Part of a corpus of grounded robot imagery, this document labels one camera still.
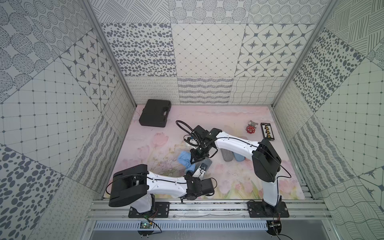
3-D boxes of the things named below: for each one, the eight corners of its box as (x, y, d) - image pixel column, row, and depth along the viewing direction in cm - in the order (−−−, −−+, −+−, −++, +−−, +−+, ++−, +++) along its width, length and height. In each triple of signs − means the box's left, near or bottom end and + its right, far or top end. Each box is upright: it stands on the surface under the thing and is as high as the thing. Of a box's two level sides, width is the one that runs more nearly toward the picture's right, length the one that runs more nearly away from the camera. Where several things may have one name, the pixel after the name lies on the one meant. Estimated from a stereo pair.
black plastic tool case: (140, 127, 109) (138, 122, 105) (148, 104, 125) (146, 99, 120) (167, 127, 109) (166, 122, 105) (171, 104, 125) (170, 99, 120)
